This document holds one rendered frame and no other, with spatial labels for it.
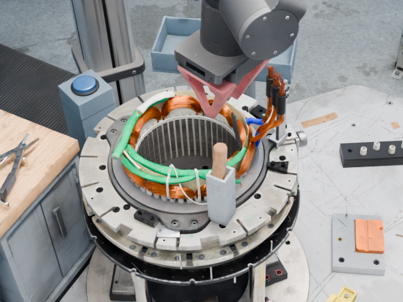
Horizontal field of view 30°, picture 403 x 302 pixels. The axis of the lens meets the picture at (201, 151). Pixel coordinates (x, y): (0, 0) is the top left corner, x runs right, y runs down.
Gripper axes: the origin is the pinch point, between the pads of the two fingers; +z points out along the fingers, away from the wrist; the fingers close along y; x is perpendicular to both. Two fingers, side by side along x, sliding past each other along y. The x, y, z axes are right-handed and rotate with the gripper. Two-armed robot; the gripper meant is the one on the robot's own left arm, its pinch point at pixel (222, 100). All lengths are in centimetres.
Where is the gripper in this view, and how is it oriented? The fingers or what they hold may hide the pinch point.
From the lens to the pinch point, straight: 86.9
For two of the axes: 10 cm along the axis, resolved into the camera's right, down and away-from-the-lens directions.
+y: 6.5, -5.5, 5.2
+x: -7.6, -5.0, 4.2
